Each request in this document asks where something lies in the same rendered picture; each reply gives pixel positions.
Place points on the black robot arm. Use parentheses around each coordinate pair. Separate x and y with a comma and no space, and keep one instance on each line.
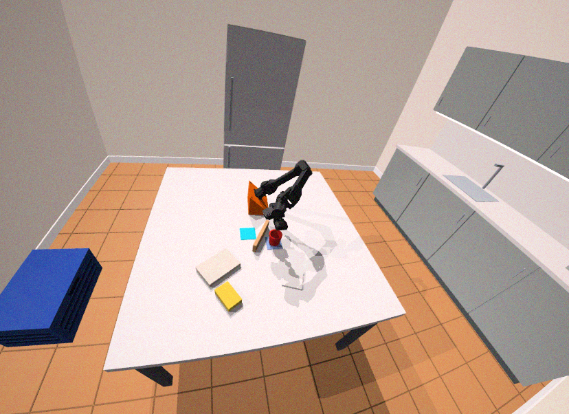
(293,193)

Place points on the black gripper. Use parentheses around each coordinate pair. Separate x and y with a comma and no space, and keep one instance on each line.
(280,224)

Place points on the red cup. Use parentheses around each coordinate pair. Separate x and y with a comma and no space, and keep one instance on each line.
(273,234)

